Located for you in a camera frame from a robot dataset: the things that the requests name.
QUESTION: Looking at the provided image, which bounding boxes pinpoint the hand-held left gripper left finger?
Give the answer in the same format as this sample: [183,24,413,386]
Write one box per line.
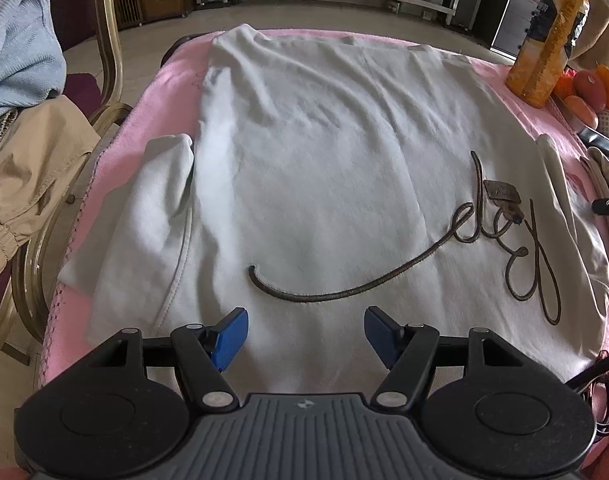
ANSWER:
[92,307,250,409]

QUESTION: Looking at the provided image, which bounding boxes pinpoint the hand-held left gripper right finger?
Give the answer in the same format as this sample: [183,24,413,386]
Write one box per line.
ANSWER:
[364,305,515,410]

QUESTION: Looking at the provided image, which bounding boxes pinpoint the white sweatshirt with script embroidery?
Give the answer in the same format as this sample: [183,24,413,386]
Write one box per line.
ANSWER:
[58,24,609,386]

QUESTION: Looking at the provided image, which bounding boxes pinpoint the cream cloth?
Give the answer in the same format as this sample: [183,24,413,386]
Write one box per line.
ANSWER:
[579,146,609,202]

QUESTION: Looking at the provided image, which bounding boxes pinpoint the black fruit tray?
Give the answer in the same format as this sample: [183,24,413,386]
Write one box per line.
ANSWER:
[559,96,609,157]

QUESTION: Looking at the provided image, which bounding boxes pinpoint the red apple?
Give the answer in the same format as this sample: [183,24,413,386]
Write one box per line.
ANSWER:
[574,69,608,113]

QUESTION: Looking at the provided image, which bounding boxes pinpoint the orange juice bottle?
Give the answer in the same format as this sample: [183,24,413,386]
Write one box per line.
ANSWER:
[505,0,591,109]

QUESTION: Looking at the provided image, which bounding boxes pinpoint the beige cloth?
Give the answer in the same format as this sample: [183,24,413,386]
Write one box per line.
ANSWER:
[567,0,609,73]

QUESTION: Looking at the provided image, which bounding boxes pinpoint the black cabinet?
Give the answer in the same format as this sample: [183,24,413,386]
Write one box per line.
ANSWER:
[477,0,541,54]

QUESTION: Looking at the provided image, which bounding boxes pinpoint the pink blanket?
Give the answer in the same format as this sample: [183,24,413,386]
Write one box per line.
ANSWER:
[34,29,609,480]

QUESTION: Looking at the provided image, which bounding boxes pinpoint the beige pants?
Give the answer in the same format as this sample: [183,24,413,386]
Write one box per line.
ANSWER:
[0,97,102,291]

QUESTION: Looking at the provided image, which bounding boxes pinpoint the gold-framed chair with maroon seat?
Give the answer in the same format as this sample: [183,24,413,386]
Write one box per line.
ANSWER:
[0,0,135,366]

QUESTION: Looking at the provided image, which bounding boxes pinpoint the light blue knit sweater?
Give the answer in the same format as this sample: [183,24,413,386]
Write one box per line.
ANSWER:
[0,0,68,121]

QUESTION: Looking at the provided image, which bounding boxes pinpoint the black cable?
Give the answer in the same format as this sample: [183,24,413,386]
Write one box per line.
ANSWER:
[567,355,609,442]

